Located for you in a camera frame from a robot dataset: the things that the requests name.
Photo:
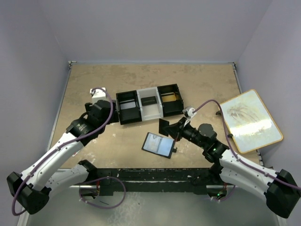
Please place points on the black credit card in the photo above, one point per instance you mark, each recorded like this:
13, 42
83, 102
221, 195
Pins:
148, 100

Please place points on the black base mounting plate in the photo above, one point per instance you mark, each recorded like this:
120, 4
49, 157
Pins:
179, 180

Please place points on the aluminium frame rail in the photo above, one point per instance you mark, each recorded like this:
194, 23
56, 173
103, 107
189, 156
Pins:
153, 197

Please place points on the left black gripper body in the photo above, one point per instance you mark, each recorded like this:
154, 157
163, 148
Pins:
113, 112

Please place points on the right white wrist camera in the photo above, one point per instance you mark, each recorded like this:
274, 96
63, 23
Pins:
189, 113

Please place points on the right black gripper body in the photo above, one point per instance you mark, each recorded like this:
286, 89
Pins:
178, 129

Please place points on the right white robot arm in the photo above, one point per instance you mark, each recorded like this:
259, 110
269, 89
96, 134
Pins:
277, 189

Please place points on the silver credit card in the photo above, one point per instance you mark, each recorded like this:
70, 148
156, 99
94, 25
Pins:
127, 104

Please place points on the black and white organizer tray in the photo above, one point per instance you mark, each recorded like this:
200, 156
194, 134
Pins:
146, 113

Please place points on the gold credit card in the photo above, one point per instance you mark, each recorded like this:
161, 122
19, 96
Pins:
170, 97

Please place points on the white board with wood rim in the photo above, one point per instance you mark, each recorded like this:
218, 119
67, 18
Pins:
249, 122

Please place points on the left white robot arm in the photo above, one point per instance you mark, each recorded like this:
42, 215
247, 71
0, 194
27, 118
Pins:
33, 188

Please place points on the black leather card holder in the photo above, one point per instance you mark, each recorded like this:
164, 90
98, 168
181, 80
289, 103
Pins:
162, 146

